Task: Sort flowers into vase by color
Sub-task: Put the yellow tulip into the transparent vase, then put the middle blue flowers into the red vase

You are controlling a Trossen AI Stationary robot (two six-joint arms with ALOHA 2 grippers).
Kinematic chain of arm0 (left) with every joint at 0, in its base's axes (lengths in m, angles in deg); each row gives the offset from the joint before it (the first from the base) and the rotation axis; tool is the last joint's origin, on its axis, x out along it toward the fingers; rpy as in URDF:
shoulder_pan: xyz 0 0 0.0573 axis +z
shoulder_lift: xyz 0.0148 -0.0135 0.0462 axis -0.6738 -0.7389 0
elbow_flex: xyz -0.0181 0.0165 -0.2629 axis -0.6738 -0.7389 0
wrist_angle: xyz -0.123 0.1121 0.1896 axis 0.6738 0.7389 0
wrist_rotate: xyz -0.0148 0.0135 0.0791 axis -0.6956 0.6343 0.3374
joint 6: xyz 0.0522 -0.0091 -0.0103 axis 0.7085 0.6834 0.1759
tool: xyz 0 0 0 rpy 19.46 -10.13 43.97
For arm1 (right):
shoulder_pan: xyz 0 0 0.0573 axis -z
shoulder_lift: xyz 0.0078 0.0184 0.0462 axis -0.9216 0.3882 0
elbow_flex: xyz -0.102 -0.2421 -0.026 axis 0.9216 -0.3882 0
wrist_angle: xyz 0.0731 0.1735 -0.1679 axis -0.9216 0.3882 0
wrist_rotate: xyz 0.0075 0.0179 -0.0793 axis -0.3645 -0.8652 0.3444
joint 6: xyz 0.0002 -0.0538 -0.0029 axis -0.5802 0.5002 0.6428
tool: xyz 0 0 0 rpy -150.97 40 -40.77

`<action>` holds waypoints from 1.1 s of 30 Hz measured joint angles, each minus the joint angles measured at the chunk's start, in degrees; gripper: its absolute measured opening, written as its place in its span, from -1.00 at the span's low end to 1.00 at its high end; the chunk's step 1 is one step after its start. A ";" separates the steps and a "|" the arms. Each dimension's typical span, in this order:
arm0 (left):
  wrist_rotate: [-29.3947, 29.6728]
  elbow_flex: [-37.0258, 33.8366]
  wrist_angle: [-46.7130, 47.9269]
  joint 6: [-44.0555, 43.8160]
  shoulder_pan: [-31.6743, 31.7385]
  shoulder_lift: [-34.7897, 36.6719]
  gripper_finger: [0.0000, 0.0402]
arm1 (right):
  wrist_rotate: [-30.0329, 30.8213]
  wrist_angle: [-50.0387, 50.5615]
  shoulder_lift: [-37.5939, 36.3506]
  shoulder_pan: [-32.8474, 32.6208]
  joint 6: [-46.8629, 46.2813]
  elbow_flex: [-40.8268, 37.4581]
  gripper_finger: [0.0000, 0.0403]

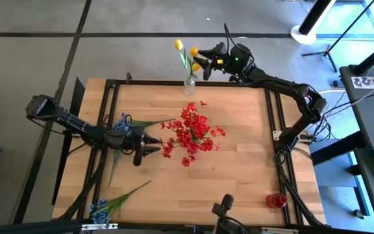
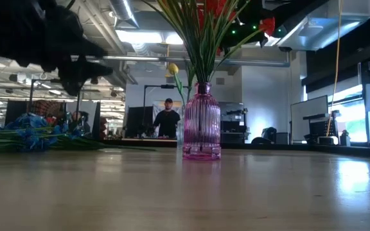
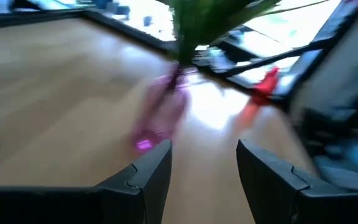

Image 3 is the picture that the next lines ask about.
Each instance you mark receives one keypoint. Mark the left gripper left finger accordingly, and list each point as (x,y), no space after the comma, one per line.
(145,193)

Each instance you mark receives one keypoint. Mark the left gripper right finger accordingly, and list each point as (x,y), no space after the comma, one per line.
(272,193)

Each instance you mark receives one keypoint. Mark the red glass vase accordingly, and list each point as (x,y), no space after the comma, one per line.
(264,88)

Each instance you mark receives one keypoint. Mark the pink ribbed glass vase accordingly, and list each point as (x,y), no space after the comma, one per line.
(163,115)

